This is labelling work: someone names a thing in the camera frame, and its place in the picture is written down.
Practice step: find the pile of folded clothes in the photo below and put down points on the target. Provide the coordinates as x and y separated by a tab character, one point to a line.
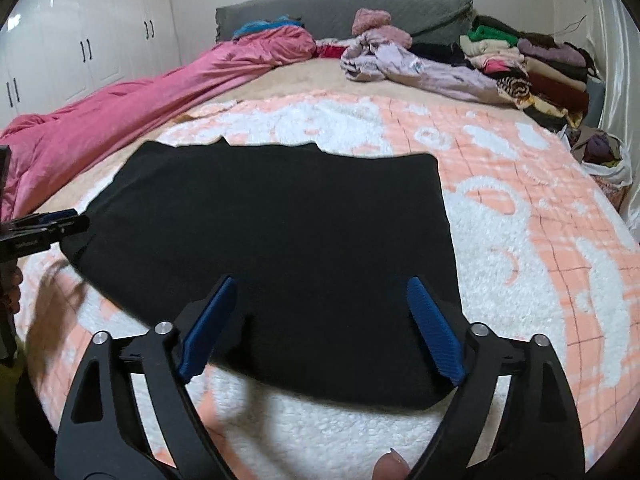
550	85

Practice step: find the red cloth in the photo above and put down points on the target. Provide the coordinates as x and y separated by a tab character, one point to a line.
332	51

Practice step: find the white glossy wardrobe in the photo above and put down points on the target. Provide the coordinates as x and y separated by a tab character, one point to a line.
50	35

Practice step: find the white satin curtain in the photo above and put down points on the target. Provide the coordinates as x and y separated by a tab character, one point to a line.
617	60

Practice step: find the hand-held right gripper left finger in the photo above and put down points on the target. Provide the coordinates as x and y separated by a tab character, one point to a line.
207	330

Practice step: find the person's left hand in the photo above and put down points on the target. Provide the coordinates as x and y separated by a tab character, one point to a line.
12	285

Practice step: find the black printed shirt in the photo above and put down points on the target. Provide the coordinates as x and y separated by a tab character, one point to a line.
275	235

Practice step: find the white bag of clothes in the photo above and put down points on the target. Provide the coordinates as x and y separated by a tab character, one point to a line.
600	152

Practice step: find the pink duvet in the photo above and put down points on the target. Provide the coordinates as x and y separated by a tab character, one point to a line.
100	115

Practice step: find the teal cloth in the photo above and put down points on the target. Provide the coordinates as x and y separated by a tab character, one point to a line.
255	27

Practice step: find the pink and white plush blanket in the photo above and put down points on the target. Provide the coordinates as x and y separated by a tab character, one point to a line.
525	260

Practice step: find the pink fluffy garment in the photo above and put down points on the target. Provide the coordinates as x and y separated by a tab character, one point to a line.
370	19

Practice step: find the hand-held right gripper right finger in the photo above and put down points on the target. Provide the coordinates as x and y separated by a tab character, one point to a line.
435	335

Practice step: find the black crumpled cloth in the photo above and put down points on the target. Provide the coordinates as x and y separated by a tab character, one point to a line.
435	52

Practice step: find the beige bed sheet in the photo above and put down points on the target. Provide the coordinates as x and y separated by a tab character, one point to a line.
310	75

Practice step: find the person's right hand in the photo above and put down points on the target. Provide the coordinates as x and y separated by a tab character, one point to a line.
392	467

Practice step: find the grey headboard cover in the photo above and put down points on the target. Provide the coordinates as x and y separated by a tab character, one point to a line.
325	10

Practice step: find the lilac crumpled garment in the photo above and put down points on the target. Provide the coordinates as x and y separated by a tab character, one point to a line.
400	65

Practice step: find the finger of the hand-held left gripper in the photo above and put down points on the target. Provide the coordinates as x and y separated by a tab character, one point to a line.
65	230
55	216

